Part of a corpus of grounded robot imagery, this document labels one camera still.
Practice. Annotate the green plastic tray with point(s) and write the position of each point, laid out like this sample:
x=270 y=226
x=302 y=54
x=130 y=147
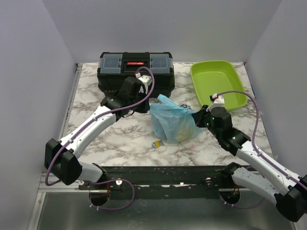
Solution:
x=211 y=77

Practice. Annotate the small yellow metal clip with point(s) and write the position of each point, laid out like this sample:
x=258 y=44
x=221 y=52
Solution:
x=157 y=144

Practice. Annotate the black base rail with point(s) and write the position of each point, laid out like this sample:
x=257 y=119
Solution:
x=164 y=182

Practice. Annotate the blue plastic bag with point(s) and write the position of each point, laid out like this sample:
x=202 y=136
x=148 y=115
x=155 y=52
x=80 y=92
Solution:
x=171 y=122

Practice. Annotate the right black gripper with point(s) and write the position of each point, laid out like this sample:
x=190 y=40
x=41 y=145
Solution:
x=199 y=115

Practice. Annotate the black plastic toolbox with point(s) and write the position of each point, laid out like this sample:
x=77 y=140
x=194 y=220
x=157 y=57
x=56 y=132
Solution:
x=114 y=68

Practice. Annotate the aluminium frame rail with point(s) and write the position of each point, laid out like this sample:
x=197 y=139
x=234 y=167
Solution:
x=130 y=145

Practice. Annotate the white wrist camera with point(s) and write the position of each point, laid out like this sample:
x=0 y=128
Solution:
x=146 y=82
x=217 y=101

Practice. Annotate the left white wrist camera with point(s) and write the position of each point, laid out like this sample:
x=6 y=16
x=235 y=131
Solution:
x=146 y=82

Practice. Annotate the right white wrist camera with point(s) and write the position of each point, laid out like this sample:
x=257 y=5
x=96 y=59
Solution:
x=217 y=101

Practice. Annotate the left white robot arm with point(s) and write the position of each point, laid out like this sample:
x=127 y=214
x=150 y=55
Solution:
x=61 y=157

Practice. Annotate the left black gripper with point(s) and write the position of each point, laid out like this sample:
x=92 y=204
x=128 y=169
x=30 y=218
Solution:
x=145 y=108

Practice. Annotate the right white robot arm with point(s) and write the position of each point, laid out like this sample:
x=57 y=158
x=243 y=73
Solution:
x=284 y=188

